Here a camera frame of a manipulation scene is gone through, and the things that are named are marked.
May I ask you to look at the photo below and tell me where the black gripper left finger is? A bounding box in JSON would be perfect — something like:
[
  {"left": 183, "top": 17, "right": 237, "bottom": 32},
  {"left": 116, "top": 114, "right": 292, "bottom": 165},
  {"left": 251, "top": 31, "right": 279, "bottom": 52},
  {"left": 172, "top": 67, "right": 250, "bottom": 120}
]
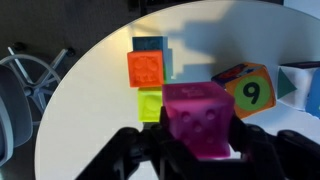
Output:
[{"left": 76, "top": 106, "right": 201, "bottom": 180}]

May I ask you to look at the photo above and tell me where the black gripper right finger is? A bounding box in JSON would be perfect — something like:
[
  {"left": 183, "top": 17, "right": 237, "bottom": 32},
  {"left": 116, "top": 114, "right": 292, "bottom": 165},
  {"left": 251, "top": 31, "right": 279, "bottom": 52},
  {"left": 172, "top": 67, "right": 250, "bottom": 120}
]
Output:
[{"left": 228, "top": 114, "right": 320, "bottom": 180}]

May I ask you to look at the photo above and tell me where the pink dotted rubber block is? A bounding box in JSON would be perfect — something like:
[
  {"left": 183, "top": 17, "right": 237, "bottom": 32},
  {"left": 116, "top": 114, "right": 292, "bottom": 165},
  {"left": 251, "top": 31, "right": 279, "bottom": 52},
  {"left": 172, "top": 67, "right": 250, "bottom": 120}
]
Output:
[{"left": 161, "top": 81, "right": 235, "bottom": 159}]

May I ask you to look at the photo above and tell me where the yellow-green rubber block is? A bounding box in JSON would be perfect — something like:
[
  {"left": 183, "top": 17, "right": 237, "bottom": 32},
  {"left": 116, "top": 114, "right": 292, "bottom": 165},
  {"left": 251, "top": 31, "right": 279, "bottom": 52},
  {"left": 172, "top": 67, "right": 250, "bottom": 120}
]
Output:
[{"left": 137, "top": 87, "right": 164, "bottom": 124}]

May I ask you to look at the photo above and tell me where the orange-red rubber block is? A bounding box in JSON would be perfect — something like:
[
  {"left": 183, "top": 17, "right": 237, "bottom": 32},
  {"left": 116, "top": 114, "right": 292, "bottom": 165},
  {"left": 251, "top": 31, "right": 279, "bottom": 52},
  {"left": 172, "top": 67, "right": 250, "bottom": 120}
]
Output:
[{"left": 127, "top": 49, "right": 165, "bottom": 89}]

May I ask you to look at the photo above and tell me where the blue rubber block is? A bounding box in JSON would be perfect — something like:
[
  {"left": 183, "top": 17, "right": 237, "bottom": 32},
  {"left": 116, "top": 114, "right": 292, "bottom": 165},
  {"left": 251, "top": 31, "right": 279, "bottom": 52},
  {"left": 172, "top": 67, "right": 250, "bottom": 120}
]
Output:
[{"left": 132, "top": 35, "right": 165, "bottom": 53}]

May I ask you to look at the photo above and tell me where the orange cube with number nine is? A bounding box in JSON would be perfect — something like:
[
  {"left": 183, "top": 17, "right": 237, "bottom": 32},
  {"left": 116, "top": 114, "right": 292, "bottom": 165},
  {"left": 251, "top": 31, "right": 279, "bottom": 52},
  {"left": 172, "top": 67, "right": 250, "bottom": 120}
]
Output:
[{"left": 210, "top": 62, "right": 277, "bottom": 120}]

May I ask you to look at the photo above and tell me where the white and blue soft cube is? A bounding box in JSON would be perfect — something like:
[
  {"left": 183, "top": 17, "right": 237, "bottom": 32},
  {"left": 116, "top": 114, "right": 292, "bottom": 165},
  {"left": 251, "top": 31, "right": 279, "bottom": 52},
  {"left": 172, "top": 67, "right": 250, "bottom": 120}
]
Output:
[{"left": 277, "top": 60, "right": 320, "bottom": 120}]

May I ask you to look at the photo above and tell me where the office chair star base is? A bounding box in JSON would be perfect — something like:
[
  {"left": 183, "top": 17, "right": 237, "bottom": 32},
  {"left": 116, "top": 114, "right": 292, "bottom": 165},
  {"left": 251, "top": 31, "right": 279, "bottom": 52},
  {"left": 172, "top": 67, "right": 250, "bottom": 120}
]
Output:
[{"left": 0, "top": 41, "right": 76, "bottom": 116}]

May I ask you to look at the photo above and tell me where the grey office chair seat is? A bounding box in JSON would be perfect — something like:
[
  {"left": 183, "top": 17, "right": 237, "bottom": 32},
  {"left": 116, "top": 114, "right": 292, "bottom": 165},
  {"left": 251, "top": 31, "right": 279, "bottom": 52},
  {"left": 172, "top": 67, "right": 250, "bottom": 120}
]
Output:
[{"left": 0, "top": 63, "right": 34, "bottom": 168}]

